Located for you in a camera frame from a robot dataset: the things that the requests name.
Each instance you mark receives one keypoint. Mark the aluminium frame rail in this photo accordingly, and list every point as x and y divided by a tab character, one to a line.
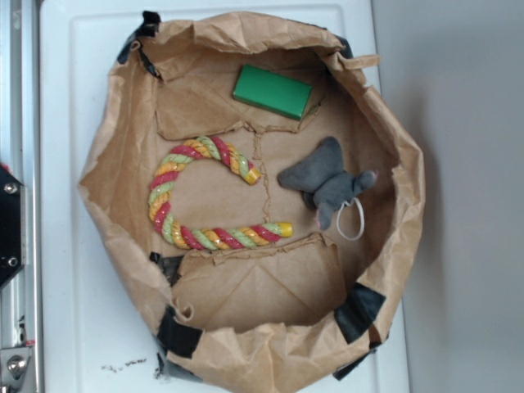
21	299

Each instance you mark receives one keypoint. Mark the green rectangular box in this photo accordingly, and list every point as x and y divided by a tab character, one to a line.
272	92

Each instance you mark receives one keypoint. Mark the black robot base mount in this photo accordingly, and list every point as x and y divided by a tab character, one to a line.
12	226

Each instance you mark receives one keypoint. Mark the crumpled brown paper bag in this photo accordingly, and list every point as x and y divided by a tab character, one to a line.
273	318

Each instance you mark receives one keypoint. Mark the grey plush mouse toy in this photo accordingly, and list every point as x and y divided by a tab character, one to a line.
326	187

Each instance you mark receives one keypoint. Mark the multicolored twisted rope toy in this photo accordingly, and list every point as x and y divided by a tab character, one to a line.
211	239

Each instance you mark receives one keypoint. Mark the white plastic tray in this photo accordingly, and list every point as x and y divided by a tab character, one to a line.
93	338

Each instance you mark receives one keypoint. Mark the silver metal corner bracket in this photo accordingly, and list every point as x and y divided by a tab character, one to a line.
18	369

